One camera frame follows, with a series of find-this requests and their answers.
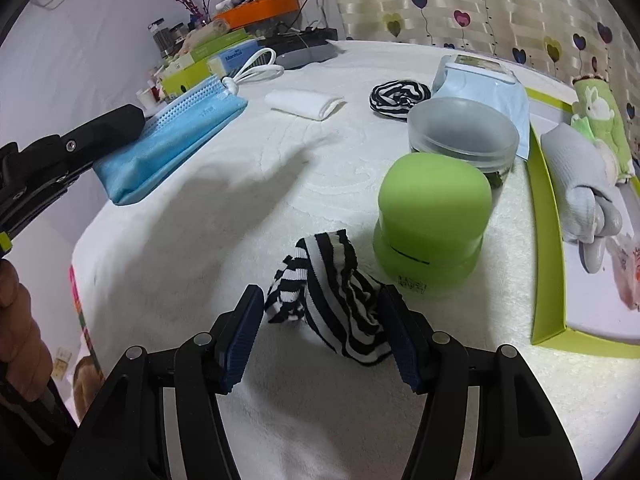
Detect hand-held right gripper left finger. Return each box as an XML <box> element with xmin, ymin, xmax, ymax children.
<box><xmin>57</xmin><ymin>284</ymin><xmax>266</xmax><ymax>480</ymax></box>

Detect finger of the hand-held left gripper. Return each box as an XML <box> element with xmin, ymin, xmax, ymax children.
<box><xmin>15</xmin><ymin>104</ymin><xmax>147</xmax><ymax>186</ymax></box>

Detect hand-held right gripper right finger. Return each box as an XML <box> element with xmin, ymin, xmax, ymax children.
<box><xmin>377</xmin><ymin>284</ymin><xmax>583</xmax><ymax>480</ymax></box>

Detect blue face mask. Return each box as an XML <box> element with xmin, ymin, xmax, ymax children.
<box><xmin>92</xmin><ymin>47</ymin><xmax>286</xmax><ymax>206</ymax></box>

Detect black white striped sock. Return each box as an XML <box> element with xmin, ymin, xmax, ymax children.
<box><xmin>369</xmin><ymin>78</ymin><xmax>433</xmax><ymax>121</ymax></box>
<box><xmin>264</xmin><ymin>230</ymin><xmax>396</xmax><ymax>366</ymax></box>

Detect white box with green rim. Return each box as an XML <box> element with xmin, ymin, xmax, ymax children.
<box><xmin>522</xmin><ymin>85</ymin><xmax>640</xmax><ymax>361</ymax></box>

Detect orange snack packet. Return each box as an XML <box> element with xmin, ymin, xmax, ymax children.
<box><xmin>607</xmin><ymin>235</ymin><xmax>640</xmax><ymax>311</ymax></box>

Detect grey sock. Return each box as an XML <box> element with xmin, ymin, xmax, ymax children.
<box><xmin>540</xmin><ymin>125</ymin><xmax>623</xmax><ymax>273</ymax></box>

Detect green bunny sock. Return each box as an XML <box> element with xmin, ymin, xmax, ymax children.
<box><xmin>570</xmin><ymin>74</ymin><xmax>638</xmax><ymax>183</ymax></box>

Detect person's left hand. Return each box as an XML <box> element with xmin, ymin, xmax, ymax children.
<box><xmin>0</xmin><ymin>259</ymin><xmax>53</xmax><ymax>403</ymax></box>

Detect lime green file box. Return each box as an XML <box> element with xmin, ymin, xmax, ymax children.
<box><xmin>160</xmin><ymin>57</ymin><xmax>226</xmax><ymax>101</ymax></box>

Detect glass jars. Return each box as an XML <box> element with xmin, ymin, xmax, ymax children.
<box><xmin>147</xmin><ymin>17</ymin><xmax>188</xmax><ymax>58</ymax></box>

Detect beige rolled cloth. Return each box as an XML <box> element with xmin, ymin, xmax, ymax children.
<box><xmin>182</xmin><ymin>17</ymin><xmax>231</xmax><ymax>53</ymax></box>

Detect flat green box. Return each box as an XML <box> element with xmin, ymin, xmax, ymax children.
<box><xmin>190</xmin><ymin>30</ymin><xmax>251</xmax><ymax>61</ymax></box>

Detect blue and white box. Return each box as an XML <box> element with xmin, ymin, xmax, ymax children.
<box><xmin>207</xmin><ymin>42</ymin><xmax>261</xmax><ymax>76</ymax></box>

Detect orange box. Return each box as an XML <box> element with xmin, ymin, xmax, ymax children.
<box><xmin>215</xmin><ymin>0</ymin><xmax>301</xmax><ymax>28</ymax></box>

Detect white folded sock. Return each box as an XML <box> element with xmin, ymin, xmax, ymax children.
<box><xmin>264</xmin><ymin>89</ymin><xmax>347</xmax><ymax>122</ymax></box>

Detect translucent grey bowl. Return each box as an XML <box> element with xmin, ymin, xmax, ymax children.
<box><xmin>406</xmin><ymin>97</ymin><xmax>521</xmax><ymax>188</ymax></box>

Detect black and grey device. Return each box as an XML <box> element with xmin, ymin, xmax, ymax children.
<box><xmin>265</xmin><ymin>27</ymin><xmax>338</xmax><ymax>70</ymax></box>

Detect light blue wipes pack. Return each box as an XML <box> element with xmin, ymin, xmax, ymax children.
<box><xmin>431</xmin><ymin>54</ymin><xmax>531</xmax><ymax>161</ymax></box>

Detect heart print curtain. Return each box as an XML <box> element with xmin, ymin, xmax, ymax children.
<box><xmin>325</xmin><ymin>0</ymin><xmax>640</xmax><ymax>171</ymax></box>

